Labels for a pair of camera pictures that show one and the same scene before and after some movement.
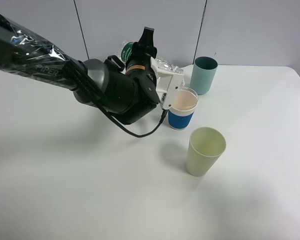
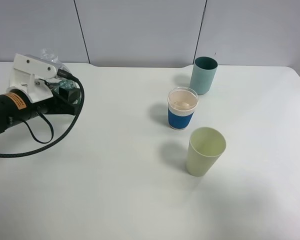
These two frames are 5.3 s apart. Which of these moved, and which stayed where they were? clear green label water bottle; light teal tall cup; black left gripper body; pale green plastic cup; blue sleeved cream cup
Moved: clear green label water bottle; black left gripper body
Stayed: blue sleeved cream cup; light teal tall cup; pale green plastic cup
